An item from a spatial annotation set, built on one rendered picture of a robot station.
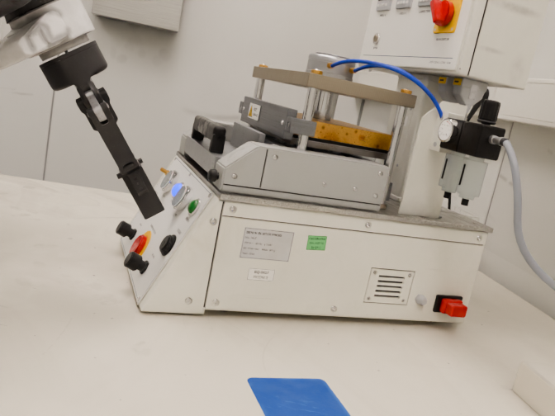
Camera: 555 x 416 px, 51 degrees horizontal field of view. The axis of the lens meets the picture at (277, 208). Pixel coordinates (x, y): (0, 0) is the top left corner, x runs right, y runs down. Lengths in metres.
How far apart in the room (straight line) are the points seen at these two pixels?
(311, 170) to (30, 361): 0.43
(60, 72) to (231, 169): 0.24
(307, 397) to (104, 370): 0.23
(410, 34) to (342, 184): 0.32
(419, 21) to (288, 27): 1.40
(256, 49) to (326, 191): 1.57
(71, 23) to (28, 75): 1.64
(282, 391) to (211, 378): 0.08
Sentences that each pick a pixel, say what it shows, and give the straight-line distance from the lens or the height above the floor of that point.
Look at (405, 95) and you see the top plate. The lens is 0.91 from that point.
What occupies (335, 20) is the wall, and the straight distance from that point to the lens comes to 2.45.
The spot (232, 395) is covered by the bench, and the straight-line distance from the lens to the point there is 0.67.
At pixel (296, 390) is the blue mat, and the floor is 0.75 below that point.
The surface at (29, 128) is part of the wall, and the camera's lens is 2.40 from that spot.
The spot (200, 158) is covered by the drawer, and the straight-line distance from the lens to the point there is 0.93.
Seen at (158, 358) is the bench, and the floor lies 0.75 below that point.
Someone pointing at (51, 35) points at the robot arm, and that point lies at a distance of 0.74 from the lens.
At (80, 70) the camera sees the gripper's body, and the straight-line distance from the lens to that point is 0.76.
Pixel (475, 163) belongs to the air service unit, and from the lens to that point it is 0.84.
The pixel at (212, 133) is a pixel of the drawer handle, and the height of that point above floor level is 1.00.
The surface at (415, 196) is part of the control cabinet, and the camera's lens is 0.93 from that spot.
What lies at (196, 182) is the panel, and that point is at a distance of 0.90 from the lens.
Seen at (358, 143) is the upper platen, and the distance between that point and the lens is 0.92.
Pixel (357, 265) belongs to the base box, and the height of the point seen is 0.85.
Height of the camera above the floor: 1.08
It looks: 11 degrees down
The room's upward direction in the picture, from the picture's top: 11 degrees clockwise
